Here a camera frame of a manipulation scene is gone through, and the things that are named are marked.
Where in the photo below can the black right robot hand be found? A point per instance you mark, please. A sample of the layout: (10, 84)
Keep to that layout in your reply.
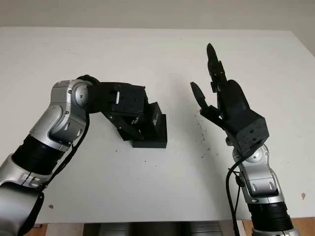
(233, 100)

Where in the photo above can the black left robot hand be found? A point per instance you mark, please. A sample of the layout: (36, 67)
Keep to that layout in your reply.
(128, 130)

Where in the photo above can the black RealSense box lid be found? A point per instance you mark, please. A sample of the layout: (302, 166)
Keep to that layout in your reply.
(155, 125)

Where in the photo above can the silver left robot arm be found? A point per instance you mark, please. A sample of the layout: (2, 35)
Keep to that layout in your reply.
(56, 118)

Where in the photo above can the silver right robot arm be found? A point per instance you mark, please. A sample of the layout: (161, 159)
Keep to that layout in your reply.
(261, 182)

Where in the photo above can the dark robot torso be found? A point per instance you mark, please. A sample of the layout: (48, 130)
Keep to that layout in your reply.
(160, 229)

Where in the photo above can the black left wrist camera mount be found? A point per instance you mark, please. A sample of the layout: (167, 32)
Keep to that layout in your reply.
(123, 98)

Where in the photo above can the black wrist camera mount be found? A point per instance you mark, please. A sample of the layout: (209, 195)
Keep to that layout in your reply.
(251, 135)
(123, 98)

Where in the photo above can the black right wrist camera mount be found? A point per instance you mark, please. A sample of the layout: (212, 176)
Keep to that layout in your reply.
(251, 135)

